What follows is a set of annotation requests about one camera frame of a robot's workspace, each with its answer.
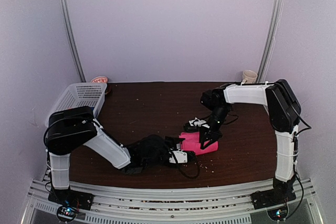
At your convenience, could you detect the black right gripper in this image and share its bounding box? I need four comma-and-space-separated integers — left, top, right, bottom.
199, 104, 230, 150

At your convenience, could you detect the pink towel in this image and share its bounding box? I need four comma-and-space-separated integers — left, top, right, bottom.
179, 132, 218, 156

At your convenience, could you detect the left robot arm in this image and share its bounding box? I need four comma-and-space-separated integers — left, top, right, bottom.
44, 106, 188, 205

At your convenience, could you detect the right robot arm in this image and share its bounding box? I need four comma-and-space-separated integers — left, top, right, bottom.
199, 79, 301, 204

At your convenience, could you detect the beige printed mug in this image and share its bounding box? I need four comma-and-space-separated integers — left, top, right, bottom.
242, 70, 258, 83

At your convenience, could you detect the white plastic basket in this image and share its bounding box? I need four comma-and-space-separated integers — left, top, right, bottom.
45, 82, 107, 127

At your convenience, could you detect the red white bowl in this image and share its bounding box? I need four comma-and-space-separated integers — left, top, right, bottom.
91, 76, 109, 83

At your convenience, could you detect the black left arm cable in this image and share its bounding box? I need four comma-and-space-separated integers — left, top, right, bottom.
177, 153, 202, 179

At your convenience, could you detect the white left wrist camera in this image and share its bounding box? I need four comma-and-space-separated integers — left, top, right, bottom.
169, 150, 196, 164

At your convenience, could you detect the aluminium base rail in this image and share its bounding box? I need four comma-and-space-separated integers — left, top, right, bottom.
19, 178, 326, 223

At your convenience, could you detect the right aluminium post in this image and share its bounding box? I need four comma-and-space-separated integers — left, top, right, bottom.
257, 0, 284, 82

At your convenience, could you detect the aluminium post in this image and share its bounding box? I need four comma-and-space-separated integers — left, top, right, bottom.
257, 0, 284, 82
59, 0, 86, 82

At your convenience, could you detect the left aluminium post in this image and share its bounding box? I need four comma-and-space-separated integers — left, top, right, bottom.
59, 0, 86, 82

